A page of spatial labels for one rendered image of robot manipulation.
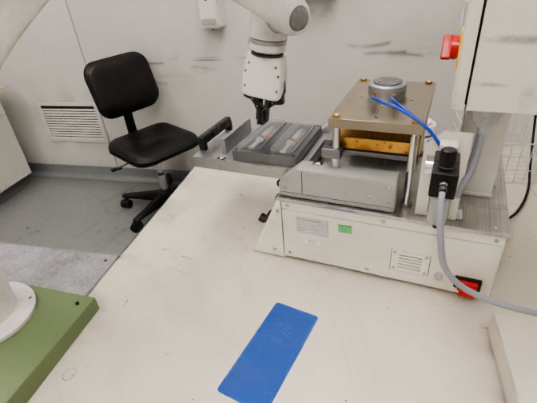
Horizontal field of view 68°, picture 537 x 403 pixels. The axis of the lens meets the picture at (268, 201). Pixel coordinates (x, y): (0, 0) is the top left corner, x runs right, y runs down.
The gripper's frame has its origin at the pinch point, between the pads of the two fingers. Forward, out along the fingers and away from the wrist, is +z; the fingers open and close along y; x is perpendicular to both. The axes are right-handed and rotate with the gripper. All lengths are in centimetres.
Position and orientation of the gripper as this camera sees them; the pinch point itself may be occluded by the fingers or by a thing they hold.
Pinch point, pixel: (262, 115)
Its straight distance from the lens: 102.0
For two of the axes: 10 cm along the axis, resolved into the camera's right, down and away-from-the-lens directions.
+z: -0.8, 8.3, 5.5
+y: 9.1, 2.8, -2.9
